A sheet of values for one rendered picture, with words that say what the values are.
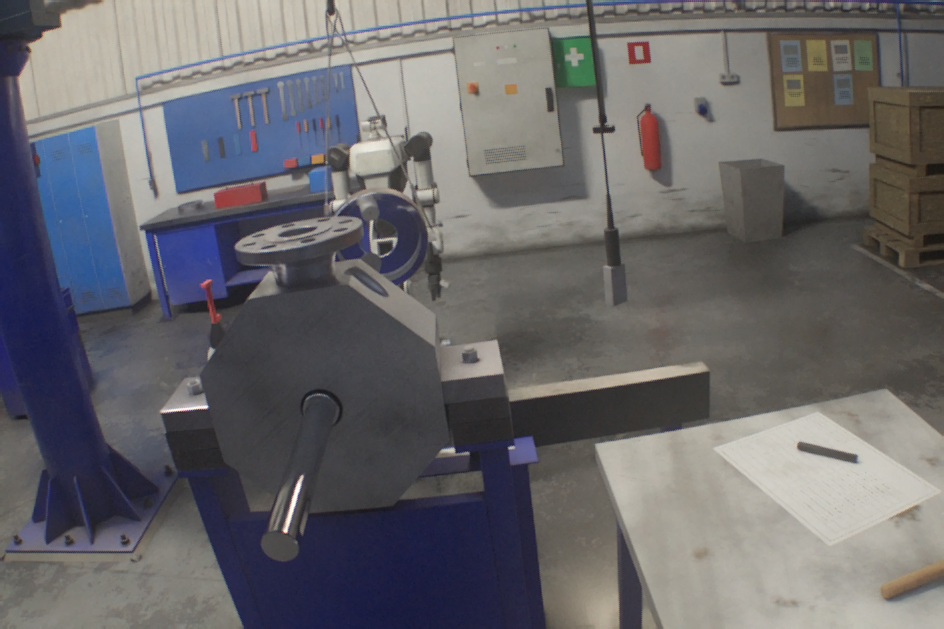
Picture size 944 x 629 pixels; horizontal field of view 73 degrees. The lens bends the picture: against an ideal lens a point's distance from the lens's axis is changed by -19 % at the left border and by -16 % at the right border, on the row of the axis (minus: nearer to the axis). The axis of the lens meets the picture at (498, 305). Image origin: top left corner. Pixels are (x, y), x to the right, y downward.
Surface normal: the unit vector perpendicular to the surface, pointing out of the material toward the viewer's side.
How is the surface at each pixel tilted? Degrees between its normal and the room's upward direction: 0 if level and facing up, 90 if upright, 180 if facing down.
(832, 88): 90
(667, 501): 0
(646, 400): 90
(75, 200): 90
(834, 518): 0
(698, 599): 0
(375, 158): 90
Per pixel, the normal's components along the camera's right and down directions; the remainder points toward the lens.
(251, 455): 0.07, 0.31
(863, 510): -0.11, -0.94
